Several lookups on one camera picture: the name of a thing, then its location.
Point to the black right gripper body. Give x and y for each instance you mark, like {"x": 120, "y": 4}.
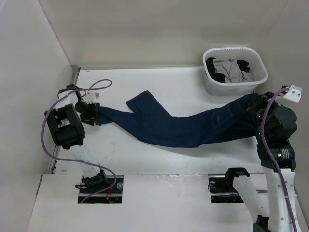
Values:
{"x": 259, "y": 112}

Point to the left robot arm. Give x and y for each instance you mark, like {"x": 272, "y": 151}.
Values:
{"x": 65, "y": 123}

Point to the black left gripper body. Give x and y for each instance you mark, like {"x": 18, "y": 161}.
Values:
{"x": 88, "y": 112}

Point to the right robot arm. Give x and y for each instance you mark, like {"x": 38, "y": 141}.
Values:
{"x": 275, "y": 125}

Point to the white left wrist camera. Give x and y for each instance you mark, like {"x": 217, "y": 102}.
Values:
{"x": 91, "y": 97}

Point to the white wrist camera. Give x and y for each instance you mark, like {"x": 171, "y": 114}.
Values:
{"x": 291, "y": 95}
{"x": 91, "y": 97}

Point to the white plastic laundry basket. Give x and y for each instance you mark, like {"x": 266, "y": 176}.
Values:
{"x": 238, "y": 53}

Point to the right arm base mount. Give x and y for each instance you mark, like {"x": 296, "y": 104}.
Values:
{"x": 221, "y": 192}

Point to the black garment in basket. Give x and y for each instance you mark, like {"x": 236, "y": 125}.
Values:
{"x": 210, "y": 67}

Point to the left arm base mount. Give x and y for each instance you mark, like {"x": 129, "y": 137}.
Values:
{"x": 101, "y": 189}

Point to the dark blue denim jeans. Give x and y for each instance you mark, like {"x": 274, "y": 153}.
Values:
{"x": 149, "y": 122}

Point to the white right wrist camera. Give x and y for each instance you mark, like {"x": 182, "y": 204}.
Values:
{"x": 291, "y": 95}

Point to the grey garment in basket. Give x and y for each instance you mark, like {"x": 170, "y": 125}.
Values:
{"x": 234, "y": 71}

